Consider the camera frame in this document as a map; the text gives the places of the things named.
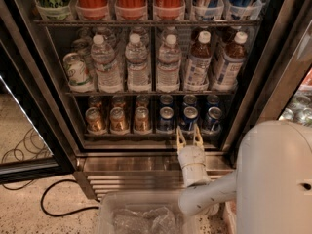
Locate water bottle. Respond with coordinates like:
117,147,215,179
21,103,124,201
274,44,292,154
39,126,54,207
156,34,182,92
125,33,151,92
91,35,123,93

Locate clear plastic bin left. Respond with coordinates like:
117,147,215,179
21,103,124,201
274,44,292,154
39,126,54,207
95,190,200,234

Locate water bottle front middle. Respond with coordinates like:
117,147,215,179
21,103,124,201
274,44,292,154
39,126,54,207
125,33,151,92

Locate black power cable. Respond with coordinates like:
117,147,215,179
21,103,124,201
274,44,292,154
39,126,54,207
40,178,100,217

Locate open glass fridge door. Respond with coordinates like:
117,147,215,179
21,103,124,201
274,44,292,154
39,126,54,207
0,19,74,184

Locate gold can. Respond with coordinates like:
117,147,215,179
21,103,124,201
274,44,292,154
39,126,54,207
88,96,102,109
85,107,106,135
109,107,129,135
111,96,127,109
134,106,151,134
136,95,150,107

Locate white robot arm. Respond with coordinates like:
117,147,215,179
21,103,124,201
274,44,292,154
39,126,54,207
179,121,312,234

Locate gold can back right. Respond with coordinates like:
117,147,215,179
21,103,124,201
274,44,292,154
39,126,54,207
136,95,150,107

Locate tea bottle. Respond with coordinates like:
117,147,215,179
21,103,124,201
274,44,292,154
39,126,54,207
213,31,248,91
183,30,212,91

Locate red coca-cola can middle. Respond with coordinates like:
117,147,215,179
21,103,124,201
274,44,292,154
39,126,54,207
116,0,146,20

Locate gold can back middle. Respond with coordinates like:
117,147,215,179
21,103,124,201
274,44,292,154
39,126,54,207
111,96,127,109

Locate tea bottle front left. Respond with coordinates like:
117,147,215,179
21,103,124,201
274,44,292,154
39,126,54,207
183,30,212,91

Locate water bottle front right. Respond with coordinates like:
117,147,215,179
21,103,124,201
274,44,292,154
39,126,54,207
156,34,182,92

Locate clear plastic bin right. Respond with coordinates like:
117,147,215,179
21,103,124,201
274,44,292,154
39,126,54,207
223,201,236,234

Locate gold can front middle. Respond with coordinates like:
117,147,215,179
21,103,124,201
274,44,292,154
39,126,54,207
109,107,129,135

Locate blue pepsi can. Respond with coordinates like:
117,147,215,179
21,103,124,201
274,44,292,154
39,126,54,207
160,95,174,107
179,106,198,132
157,107,174,133
202,106,222,133
182,95,197,107
206,94,220,108

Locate gold can front left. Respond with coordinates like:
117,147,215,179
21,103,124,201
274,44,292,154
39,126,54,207
85,107,106,135

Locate clear plastic bin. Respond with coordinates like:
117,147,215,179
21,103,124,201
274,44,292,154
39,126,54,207
95,190,200,234
223,201,236,234

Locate clear bubble wrap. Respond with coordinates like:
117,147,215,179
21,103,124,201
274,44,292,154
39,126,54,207
113,207,181,234

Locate gold can front right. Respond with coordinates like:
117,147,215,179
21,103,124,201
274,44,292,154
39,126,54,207
134,106,151,134

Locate tea bottle front right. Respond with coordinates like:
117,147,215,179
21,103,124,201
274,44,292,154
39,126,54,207
213,31,248,91

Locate water bottle front left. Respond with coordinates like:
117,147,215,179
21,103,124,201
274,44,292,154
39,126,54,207
91,35,123,93

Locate green white soda can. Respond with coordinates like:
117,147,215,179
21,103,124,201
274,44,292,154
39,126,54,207
63,52,92,86

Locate gold can back left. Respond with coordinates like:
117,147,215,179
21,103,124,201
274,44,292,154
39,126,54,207
88,96,102,109

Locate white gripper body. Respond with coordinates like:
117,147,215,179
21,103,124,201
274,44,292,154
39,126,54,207
177,145,211,187

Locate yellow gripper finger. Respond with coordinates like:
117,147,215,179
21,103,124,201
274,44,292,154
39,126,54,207
193,124,204,148
176,127,186,152

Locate stainless steel fridge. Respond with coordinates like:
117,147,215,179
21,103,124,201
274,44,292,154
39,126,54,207
0,0,312,199

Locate red coca-cola can right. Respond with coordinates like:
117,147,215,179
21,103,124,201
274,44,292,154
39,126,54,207
155,0,182,20

